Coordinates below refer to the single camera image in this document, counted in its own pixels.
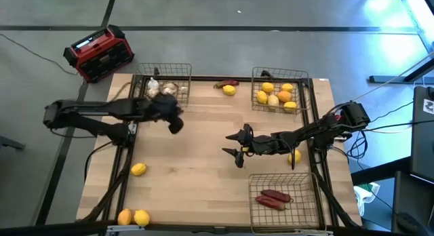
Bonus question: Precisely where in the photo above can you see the thin dark floor cable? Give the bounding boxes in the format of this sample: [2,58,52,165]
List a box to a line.
[0,33,79,76]

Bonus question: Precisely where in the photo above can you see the blue coiled cable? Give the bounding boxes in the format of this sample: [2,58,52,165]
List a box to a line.
[347,129,371,159]

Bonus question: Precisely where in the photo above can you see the white and green bag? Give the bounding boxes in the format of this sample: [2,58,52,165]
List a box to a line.
[353,182,381,217]

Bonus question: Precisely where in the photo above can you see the dark grey stand foot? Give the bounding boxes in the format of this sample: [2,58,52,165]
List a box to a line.
[0,136,26,151]

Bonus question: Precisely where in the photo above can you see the dark office desk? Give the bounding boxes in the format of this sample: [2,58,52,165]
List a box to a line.
[351,156,434,236]

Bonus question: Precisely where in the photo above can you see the black computer mouse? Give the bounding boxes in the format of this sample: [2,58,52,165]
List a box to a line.
[395,212,421,235]

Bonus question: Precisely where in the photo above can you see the brown wire basket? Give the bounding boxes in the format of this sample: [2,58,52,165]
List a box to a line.
[248,172,327,235]
[250,66,310,115]
[130,62,193,109]

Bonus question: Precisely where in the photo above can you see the red and black jobsite radio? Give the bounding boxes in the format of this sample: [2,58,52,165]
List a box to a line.
[62,24,136,84]

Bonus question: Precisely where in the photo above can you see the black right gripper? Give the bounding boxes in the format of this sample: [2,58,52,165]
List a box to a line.
[222,124,282,169]

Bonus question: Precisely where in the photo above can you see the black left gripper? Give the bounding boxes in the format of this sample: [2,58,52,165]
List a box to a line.
[145,95,185,135]

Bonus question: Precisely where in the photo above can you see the black floor stand base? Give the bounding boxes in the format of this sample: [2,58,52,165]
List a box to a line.
[368,58,434,84]

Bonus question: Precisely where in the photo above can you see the beige cable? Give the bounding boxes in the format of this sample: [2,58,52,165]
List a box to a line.
[335,52,434,110]

